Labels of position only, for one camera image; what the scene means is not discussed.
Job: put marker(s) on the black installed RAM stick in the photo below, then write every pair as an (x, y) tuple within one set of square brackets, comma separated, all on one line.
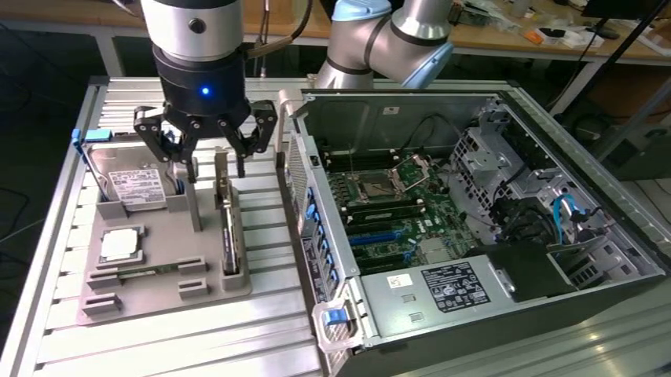
[(378, 217)]

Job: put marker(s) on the open black PC case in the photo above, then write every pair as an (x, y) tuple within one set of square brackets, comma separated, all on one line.
[(525, 337)]

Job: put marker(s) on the hard disk with blue carrier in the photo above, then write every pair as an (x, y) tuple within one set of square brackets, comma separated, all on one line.
[(131, 184)]

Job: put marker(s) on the metal socket cover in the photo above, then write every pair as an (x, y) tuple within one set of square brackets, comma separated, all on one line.
[(414, 173)]

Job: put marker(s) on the wooden desk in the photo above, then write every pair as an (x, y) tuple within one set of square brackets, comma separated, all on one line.
[(79, 15)]

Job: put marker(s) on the graphics card with metal bracket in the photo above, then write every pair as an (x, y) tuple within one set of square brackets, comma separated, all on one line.
[(229, 235)]

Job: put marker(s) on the silver CPU chip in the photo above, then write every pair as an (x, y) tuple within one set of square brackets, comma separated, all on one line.
[(121, 243)]

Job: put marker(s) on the black monitor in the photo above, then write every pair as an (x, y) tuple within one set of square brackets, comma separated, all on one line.
[(629, 8)]

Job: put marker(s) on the silver metal disk bay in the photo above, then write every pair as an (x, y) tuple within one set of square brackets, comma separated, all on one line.
[(482, 157)]

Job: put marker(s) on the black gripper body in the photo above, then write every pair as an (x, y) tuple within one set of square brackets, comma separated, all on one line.
[(202, 90)]

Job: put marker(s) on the black plastic cover block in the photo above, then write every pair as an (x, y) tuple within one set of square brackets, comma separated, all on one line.
[(525, 271)]

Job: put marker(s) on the grey power supply unit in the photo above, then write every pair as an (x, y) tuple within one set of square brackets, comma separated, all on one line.
[(398, 310)]

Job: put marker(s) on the green motherboard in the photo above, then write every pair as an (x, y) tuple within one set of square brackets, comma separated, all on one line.
[(436, 220)]

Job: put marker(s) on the green RAM stick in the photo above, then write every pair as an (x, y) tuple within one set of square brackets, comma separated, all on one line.
[(153, 270)]

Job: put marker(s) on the CPU socket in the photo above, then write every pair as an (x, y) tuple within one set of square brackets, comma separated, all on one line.
[(375, 184)]

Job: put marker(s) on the blue expansion slot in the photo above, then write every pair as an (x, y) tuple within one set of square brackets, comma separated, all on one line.
[(375, 238)]

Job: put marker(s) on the grey plastic parts rack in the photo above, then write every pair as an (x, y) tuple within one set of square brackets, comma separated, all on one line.
[(173, 235)]

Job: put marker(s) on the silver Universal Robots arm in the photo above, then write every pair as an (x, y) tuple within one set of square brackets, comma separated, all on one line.
[(189, 35)]

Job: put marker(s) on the black slanted pole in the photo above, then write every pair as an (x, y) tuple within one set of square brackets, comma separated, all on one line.
[(624, 45)]

